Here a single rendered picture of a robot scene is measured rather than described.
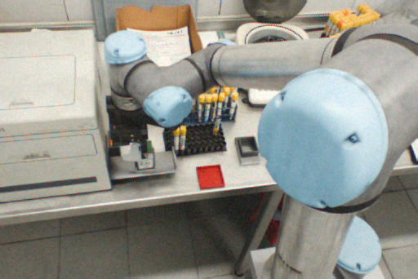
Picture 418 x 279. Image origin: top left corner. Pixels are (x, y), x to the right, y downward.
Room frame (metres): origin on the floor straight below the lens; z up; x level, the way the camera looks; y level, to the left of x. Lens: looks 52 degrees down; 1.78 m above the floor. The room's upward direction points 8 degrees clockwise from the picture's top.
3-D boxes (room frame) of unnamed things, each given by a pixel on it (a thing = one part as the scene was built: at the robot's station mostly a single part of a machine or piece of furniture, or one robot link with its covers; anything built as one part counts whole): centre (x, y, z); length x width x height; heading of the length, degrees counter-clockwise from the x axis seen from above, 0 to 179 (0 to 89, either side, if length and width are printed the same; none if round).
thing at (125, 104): (0.54, 0.18, 1.19); 0.08 x 0.08 x 0.05
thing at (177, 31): (0.95, 0.20, 0.95); 0.29 x 0.25 x 0.15; 17
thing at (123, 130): (0.54, 0.18, 1.10); 0.09 x 0.08 x 0.12; 107
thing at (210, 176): (0.56, -0.02, 0.88); 0.07 x 0.07 x 0.01; 17
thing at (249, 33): (1.00, -0.17, 0.94); 0.30 x 0.24 x 0.12; 8
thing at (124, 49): (0.54, 0.17, 1.26); 0.09 x 0.08 x 0.11; 48
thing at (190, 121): (0.79, 0.04, 0.91); 0.20 x 0.10 x 0.07; 107
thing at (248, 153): (0.67, -0.11, 0.89); 0.09 x 0.05 x 0.04; 16
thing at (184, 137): (0.68, 0.04, 0.93); 0.17 x 0.09 x 0.11; 108
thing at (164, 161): (0.54, 0.18, 0.92); 0.21 x 0.07 x 0.05; 107
